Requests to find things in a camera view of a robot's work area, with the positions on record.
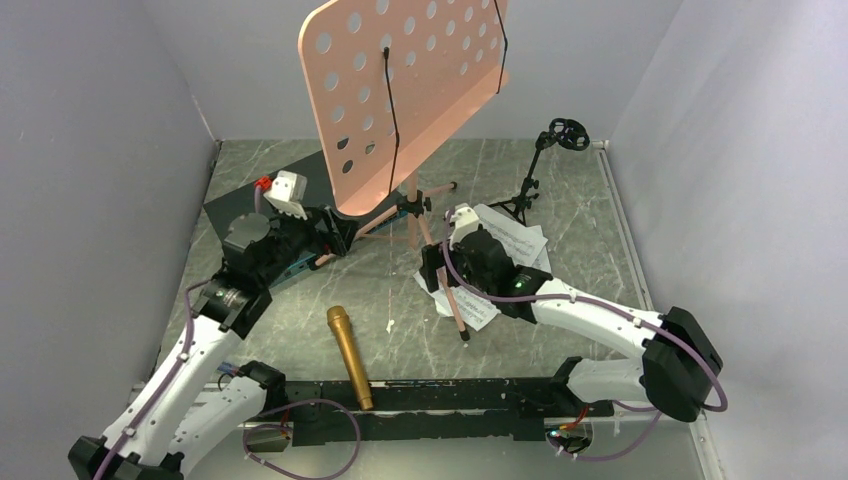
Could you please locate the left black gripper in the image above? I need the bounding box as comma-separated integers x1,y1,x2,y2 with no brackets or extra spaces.
258,200,362,287

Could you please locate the pink music stand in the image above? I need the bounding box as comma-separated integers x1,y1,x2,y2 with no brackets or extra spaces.
298,0,511,342

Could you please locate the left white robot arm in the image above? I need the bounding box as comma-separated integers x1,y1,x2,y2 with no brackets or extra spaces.
68,207,358,479

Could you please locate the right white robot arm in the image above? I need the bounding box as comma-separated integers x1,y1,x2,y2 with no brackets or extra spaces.
420,227,729,422

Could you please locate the gold microphone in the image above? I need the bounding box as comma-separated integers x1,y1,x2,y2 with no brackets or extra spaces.
327,305,374,411

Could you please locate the top sheet music page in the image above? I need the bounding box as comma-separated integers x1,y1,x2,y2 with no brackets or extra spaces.
413,204,551,331

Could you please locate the black blue flat box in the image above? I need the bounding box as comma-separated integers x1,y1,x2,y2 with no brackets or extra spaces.
204,151,399,287

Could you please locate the black microphone stand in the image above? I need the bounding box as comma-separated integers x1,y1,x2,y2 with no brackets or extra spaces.
488,117,591,228

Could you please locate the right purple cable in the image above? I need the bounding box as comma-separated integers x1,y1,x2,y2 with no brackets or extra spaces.
440,210,729,464

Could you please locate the purple cable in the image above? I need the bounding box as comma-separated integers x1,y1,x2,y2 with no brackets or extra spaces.
92,185,362,480
440,210,729,464

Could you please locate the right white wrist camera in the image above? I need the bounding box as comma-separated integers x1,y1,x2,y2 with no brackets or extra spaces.
446,205,480,235

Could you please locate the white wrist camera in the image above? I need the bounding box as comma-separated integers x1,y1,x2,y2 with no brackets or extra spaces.
253,170,308,220
446,205,480,235

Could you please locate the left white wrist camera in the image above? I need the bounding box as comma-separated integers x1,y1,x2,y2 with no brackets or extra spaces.
253,170,308,220

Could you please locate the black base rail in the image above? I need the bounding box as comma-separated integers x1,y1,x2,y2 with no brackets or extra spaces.
249,377,614,446

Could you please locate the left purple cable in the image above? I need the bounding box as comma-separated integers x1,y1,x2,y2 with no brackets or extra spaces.
92,185,362,480

